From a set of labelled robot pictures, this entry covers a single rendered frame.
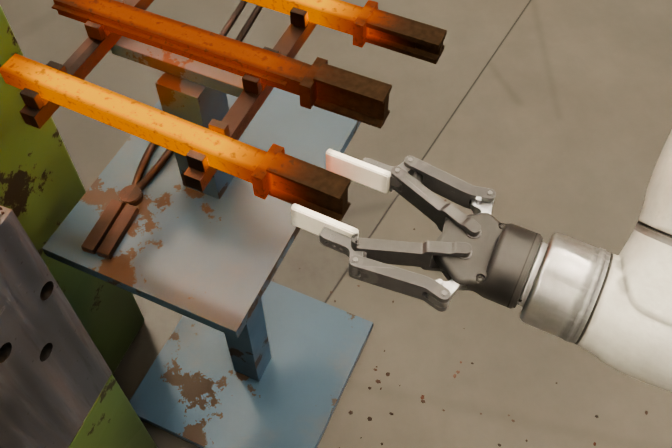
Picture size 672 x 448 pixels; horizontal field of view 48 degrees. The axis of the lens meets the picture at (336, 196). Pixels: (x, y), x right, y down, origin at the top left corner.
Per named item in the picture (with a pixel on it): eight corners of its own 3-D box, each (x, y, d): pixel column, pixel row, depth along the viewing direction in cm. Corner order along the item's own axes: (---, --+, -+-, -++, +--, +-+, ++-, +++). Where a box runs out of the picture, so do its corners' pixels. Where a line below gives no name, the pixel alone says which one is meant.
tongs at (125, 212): (256, -21, 136) (256, -27, 135) (278, -16, 135) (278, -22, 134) (82, 251, 103) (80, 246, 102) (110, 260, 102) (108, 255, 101)
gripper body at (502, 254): (509, 329, 72) (418, 290, 74) (537, 259, 76) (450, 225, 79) (526, 291, 66) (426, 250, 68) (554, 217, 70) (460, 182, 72)
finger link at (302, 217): (358, 245, 75) (355, 251, 74) (295, 219, 76) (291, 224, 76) (359, 228, 72) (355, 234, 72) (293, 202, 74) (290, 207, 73)
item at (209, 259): (361, 122, 119) (361, 114, 117) (237, 338, 98) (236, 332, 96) (194, 66, 126) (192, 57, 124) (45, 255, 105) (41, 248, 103)
